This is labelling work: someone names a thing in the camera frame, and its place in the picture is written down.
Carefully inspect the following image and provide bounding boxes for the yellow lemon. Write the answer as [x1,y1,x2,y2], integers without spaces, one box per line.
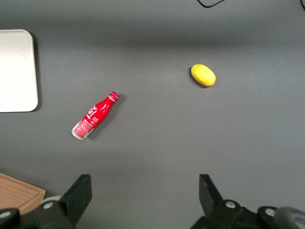
[190,63,217,87]

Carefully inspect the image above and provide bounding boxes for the wooden cutting board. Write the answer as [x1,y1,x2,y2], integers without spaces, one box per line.
[0,172,47,215]

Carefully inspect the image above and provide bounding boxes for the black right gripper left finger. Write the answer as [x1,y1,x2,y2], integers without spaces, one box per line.
[0,174,93,229]

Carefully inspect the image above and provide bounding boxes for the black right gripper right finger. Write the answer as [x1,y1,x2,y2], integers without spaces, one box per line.
[190,174,279,229]

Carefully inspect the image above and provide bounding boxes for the white rounded tray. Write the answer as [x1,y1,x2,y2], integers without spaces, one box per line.
[0,29,39,113]

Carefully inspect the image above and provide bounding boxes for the black looped cable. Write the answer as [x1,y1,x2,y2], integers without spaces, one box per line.
[196,0,226,9]

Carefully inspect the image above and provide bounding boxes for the red cola bottle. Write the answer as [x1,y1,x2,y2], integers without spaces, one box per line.
[71,91,120,141]

